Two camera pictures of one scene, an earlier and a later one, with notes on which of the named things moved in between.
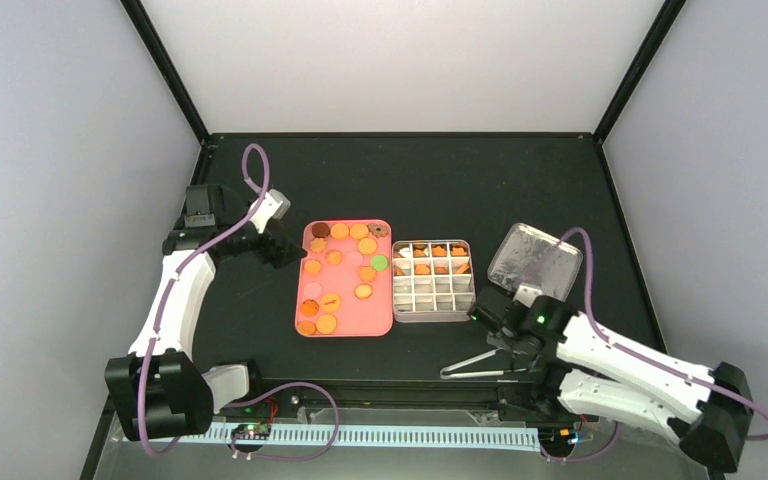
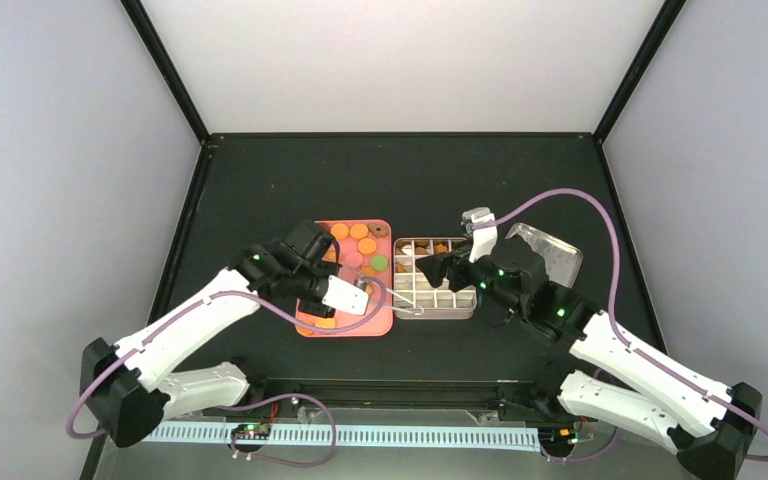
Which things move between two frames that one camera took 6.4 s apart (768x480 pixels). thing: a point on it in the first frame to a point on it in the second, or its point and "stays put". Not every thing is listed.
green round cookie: (379, 262) stays put
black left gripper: (278, 256) to (315, 309)
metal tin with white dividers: (432, 281) stays put
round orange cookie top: (339, 231) stays put
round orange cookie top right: (358, 231) stays put
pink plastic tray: (345, 280) stays put
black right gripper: (503, 344) to (454, 259)
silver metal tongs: (449, 376) to (363, 284)
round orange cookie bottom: (326, 324) stays put
